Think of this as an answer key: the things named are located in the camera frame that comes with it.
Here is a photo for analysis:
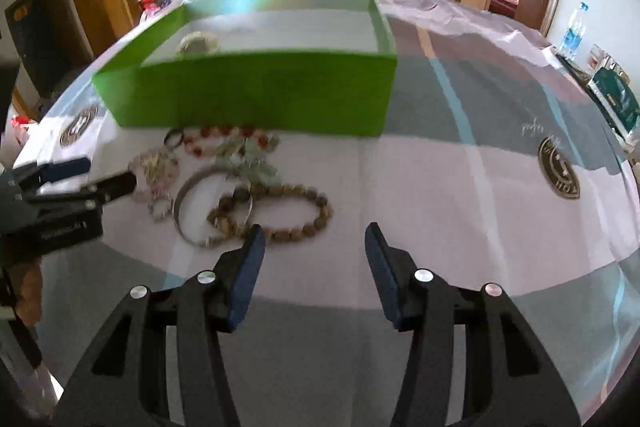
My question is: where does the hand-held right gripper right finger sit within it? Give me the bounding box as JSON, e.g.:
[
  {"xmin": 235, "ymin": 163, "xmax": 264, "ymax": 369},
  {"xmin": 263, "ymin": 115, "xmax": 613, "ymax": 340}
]
[{"xmin": 364, "ymin": 222, "xmax": 596, "ymax": 427}]

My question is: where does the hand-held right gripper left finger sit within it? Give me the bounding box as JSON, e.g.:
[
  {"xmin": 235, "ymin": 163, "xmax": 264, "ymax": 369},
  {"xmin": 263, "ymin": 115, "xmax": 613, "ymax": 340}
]
[{"xmin": 52, "ymin": 223, "xmax": 267, "ymax": 427}]

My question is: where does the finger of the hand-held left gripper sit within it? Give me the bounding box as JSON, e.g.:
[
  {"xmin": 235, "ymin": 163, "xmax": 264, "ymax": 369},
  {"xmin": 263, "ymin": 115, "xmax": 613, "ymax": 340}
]
[
  {"xmin": 12, "ymin": 157, "xmax": 92, "ymax": 188},
  {"xmin": 30, "ymin": 171, "xmax": 138, "ymax": 215}
]

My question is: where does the pink bead bracelet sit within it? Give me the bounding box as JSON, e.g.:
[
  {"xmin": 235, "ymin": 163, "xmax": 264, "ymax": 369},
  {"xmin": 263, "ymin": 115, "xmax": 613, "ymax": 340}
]
[{"xmin": 129, "ymin": 148, "xmax": 180, "ymax": 202}]

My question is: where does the silver bangle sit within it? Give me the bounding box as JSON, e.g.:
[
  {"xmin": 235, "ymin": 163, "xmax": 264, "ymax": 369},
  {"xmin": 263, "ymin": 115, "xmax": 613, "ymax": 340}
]
[{"xmin": 172, "ymin": 167, "xmax": 256, "ymax": 249}]

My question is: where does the brown wooden bead bracelet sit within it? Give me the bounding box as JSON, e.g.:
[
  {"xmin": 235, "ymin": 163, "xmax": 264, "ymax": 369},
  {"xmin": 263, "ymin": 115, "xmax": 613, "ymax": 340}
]
[{"xmin": 206, "ymin": 183, "xmax": 333, "ymax": 245}]

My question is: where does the green cardboard box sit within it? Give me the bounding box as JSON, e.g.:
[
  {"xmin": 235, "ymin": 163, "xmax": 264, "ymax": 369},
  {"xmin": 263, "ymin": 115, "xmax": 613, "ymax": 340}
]
[{"xmin": 91, "ymin": 0, "xmax": 399, "ymax": 138}]

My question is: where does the person's left hand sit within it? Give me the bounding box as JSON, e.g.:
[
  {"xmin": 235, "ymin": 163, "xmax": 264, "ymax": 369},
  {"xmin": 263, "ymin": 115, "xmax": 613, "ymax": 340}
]
[{"xmin": 12, "ymin": 257, "xmax": 45, "ymax": 328}]

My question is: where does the printed tablecloth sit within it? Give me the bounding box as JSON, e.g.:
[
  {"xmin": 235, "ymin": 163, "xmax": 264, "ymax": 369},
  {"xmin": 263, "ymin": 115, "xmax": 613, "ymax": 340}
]
[{"xmin": 10, "ymin": 0, "xmax": 640, "ymax": 427}]

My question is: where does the cream wrist watch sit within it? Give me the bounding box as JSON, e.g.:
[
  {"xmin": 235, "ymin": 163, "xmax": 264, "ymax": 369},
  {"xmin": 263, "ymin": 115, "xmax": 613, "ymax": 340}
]
[{"xmin": 177, "ymin": 32, "xmax": 221, "ymax": 56}]

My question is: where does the dark green box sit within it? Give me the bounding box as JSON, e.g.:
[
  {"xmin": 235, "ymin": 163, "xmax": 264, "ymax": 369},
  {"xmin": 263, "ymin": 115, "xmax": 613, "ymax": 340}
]
[{"xmin": 587, "ymin": 64, "xmax": 640, "ymax": 135}]

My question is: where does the colourful packet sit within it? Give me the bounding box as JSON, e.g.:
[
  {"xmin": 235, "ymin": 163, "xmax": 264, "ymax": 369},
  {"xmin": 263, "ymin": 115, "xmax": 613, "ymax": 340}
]
[{"xmin": 587, "ymin": 44, "xmax": 626, "ymax": 78}]

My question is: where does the plastic water bottle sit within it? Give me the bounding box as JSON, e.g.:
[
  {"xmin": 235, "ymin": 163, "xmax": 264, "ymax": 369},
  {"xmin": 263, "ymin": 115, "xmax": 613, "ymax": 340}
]
[{"xmin": 559, "ymin": 2, "xmax": 589, "ymax": 60}]

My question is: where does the small pale bead bracelet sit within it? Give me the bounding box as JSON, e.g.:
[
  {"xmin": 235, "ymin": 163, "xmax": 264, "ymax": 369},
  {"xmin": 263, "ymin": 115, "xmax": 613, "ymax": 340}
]
[{"xmin": 147, "ymin": 193, "xmax": 175, "ymax": 224}]

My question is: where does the green jade bracelet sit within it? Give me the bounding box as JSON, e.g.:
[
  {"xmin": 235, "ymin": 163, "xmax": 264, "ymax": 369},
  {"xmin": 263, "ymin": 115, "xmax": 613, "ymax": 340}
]
[{"xmin": 215, "ymin": 137, "xmax": 278, "ymax": 185}]

